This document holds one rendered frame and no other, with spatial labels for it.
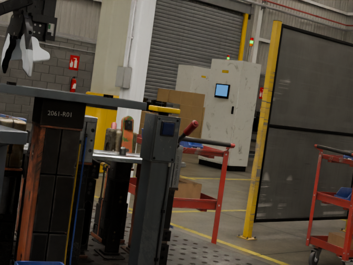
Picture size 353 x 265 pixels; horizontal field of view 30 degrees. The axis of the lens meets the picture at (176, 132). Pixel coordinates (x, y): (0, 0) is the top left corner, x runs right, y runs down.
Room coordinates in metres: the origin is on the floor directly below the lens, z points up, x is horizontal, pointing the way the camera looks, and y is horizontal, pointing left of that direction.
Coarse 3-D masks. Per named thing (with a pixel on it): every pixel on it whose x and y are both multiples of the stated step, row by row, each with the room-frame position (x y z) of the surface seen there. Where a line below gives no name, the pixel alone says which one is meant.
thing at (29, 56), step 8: (24, 40) 1.40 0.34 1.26; (32, 40) 1.42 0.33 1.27; (24, 48) 1.39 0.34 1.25; (40, 48) 1.42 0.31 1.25; (24, 56) 1.39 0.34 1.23; (32, 56) 1.39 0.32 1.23; (40, 56) 1.41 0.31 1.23; (48, 56) 1.42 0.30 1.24; (24, 64) 1.39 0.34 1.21; (32, 64) 1.39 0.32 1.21
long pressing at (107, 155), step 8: (24, 152) 1.71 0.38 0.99; (96, 152) 1.91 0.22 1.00; (104, 152) 1.92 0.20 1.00; (112, 152) 1.94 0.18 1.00; (128, 152) 2.01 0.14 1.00; (104, 160) 1.80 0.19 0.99; (112, 160) 1.81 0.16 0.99; (120, 160) 1.82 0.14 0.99; (128, 160) 1.83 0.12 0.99; (136, 160) 1.84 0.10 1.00
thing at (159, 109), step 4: (152, 108) 1.60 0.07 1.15; (156, 108) 1.58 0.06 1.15; (160, 108) 1.57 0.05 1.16; (164, 108) 1.58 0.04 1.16; (168, 108) 1.58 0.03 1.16; (172, 108) 1.59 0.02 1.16; (160, 112) 1.60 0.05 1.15; (164, 112) 1.58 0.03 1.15; (168, 112) 1.58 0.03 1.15; (172, 112) 1.58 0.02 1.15; (176, 112) 1.59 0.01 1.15
